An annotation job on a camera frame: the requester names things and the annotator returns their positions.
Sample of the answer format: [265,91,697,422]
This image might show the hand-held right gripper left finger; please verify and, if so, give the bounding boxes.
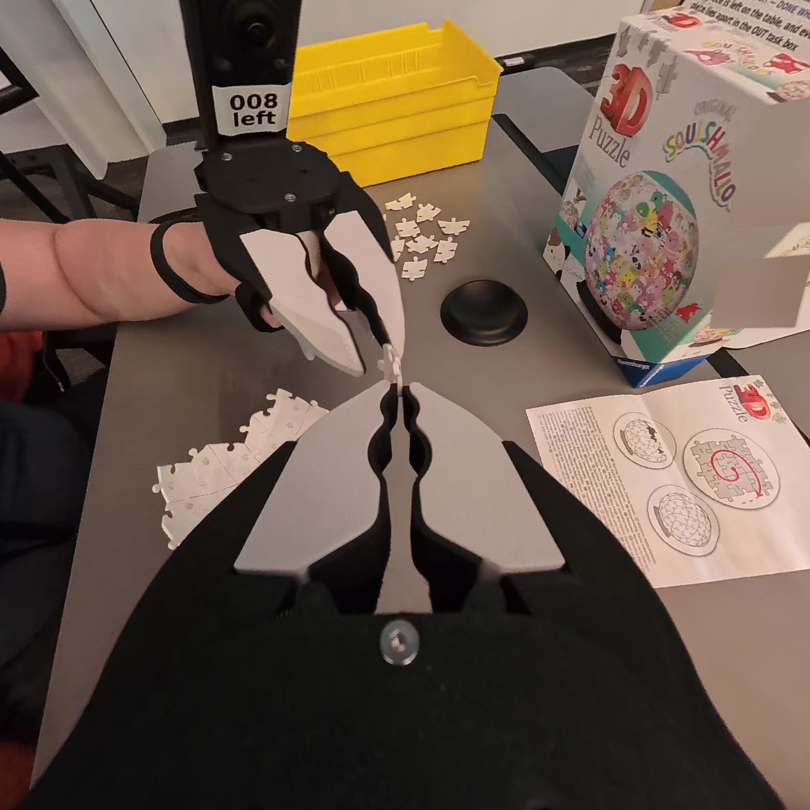
[234,381,403,611]

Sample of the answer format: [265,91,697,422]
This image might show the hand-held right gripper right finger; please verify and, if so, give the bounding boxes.
[402,381,567,611]

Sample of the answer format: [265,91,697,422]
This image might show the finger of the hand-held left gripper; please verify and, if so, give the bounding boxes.
[319,209,407,363]
[239,228,368,377]

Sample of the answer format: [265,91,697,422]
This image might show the pile of white puzzle pieces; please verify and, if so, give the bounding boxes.
[383,193,471,282]

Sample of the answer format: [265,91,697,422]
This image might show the half built puzzle ball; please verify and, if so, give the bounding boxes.
[151,388,330,550]

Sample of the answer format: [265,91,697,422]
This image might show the small curved puzzle piece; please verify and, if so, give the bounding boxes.
[378,343,405,396]

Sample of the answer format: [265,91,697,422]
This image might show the person's left forearm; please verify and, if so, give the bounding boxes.
[0,215,168,333]

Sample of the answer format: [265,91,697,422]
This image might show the black round ball stand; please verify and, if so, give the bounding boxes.
[440,280,529,347]

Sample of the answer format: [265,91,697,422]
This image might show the colourful puzzle box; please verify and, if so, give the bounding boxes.
[543,6,810,389]

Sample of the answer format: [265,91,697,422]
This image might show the person's left hand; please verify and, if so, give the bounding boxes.
[161,220,348,331]

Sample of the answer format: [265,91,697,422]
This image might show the yellow plastic bin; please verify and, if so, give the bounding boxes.
[286,18,504,187]

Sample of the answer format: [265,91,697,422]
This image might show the white instruction leaflet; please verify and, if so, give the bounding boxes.
[525,375,810,589]

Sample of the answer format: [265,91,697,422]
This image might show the person's dark blue shirt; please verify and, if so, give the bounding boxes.
[0,399,108,741]

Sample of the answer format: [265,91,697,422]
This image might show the black jacket with orange lining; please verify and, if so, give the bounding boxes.
[0,329,70,810]

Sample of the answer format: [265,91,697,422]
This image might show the white printed task sheet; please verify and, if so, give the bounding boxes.
[680,0,810,48]

